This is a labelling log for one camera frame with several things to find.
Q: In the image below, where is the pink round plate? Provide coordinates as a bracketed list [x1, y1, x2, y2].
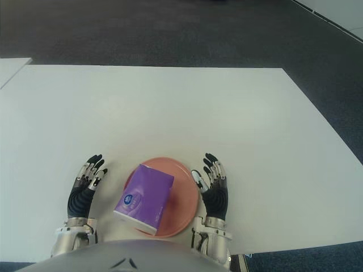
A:
[123, 156, 199, 238]

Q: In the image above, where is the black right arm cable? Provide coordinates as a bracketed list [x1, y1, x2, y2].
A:
[192, 228, 206, 252]

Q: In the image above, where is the purple tissue paper pack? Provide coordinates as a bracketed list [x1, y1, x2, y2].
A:
[112, 163, 175, 236]

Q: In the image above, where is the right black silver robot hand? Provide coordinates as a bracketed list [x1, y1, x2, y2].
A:
[191, 152, 229, 221]

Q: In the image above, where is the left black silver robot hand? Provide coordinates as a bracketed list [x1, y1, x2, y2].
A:
[66, 154, 108, 220]

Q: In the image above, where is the grey robot torso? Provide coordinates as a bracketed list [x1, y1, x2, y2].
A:
[16, 239, 225, 272]

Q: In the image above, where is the white panel with dark edge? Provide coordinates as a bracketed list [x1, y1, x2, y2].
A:
[289, 0, 363, 43]

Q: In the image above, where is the white neighbouring table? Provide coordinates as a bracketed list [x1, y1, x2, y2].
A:
[0, 57, 32, 89]

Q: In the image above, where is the black base with tan strap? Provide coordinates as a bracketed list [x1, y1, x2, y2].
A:
[228, 253, 252, 272]

